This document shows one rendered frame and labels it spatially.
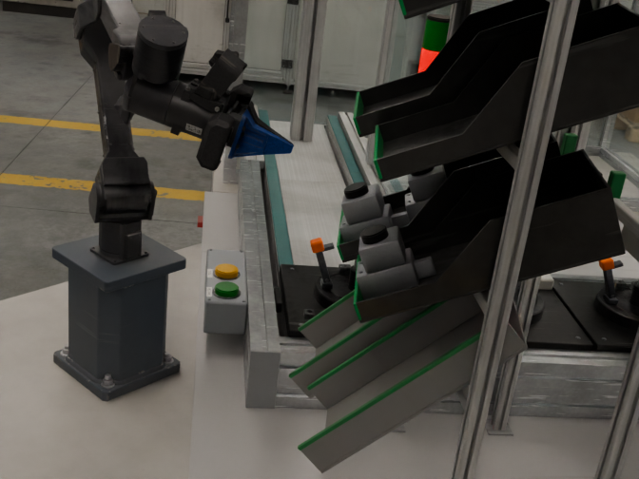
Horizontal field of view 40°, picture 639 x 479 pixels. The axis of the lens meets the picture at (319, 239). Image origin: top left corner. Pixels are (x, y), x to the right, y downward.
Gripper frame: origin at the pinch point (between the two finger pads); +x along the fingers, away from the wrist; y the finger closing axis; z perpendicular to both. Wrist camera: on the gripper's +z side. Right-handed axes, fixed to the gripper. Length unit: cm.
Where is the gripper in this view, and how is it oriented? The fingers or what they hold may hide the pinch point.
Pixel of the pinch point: (266, 139)
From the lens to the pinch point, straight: 108.5
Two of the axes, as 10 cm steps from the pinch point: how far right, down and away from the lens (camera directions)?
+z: 3.5, -8.5, -3.9
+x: 9.3, 3.5, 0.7
